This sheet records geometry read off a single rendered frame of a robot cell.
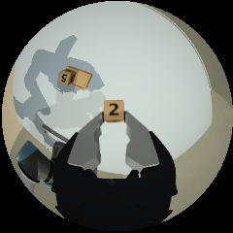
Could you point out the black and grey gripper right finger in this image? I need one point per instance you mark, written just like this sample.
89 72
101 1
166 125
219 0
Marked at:
146 153

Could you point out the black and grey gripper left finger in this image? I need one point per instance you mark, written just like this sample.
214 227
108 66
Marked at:
81 152

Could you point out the tan wooden number cube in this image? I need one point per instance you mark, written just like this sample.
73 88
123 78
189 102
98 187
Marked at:
114 110
67 76

